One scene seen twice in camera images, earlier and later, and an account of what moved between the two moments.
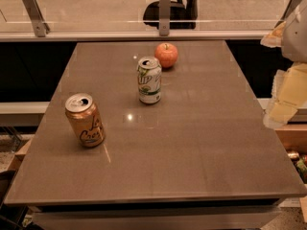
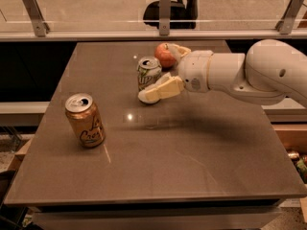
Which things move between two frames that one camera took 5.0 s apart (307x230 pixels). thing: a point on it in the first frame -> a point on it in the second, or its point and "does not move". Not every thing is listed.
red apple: (167, 54) does not move
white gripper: (296, 37) -> (194, 68)
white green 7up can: (150, 80) does not move
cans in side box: (299, 162) does not move
